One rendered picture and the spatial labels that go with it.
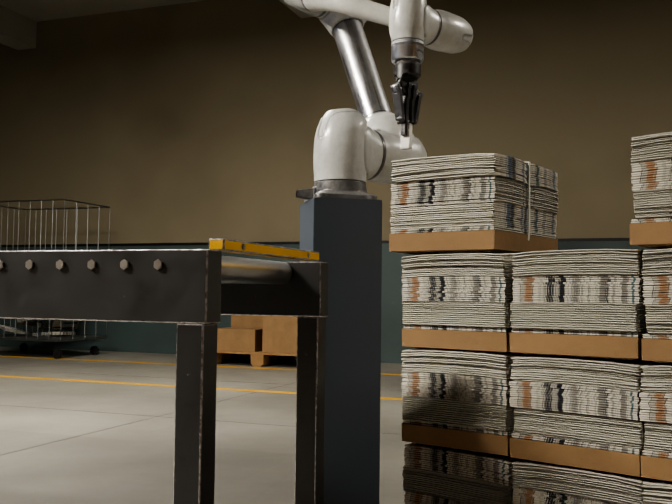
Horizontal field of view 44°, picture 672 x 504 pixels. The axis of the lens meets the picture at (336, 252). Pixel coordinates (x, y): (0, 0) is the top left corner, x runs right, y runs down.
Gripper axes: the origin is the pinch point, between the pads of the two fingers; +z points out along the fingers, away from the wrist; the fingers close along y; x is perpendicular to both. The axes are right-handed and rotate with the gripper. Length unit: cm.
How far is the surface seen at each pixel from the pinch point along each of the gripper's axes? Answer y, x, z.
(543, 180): 9.0, -36.2, 13.7
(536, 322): -19, -48, 49
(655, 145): -18, -73, 12
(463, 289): -19, -30, 42
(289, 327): 410, 420, 79
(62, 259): -106, -2, 38
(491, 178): -18.1, -36.3, 16.3
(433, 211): -18.7, -21.1, 23.2
